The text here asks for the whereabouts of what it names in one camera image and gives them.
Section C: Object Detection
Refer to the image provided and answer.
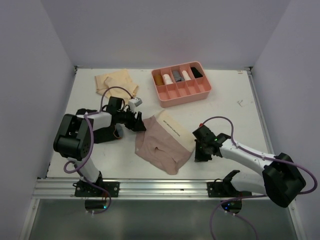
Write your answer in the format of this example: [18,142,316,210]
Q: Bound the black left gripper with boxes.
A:
[116,106,146,132]

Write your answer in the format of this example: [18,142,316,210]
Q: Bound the pink underwear cream waistband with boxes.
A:
[135,110,196,175]

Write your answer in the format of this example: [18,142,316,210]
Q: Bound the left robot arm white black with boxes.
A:
[53,96,146,197]

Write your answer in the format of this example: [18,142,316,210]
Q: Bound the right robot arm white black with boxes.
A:
[192,125,306,208]

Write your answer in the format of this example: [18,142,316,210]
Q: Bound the black underwear orange trim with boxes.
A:
[76,108,124,144]

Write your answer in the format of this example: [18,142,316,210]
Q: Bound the beige underwear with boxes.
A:
[94,69,139,102]

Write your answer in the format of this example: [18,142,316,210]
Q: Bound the brown rolled underwear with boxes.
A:
[154,74,164,86]

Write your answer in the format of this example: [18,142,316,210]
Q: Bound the grey rolled underwear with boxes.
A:
[172,70,185,83]

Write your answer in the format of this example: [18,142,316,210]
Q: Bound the black rolled underwear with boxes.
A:
[190,66,204,79]

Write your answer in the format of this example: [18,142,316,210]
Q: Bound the pink divided organizer tray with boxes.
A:
[151,61,212,108]

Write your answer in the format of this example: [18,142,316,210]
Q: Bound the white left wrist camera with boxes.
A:
[128,97,143,110]

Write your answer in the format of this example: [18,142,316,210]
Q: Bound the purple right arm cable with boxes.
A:
[202,115,318,240]

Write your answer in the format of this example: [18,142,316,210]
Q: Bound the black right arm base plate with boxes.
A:
[206,170,252,198]

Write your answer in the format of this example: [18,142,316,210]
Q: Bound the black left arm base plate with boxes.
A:
[72,179,120,198]

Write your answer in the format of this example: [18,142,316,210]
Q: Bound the aluminium table frame rail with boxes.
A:
[32,68,273,200]

